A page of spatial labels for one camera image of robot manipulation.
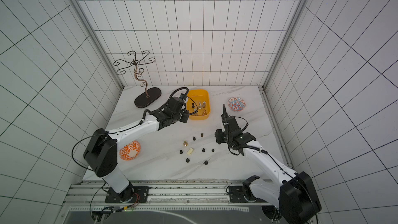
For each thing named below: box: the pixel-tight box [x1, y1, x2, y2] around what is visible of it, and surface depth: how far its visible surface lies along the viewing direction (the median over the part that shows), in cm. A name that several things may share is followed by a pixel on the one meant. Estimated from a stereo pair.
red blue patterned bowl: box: [228, 96, 247, 112], surface depth 109 cm
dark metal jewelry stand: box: [113, 50, 162, 108], surface depth 106 cm
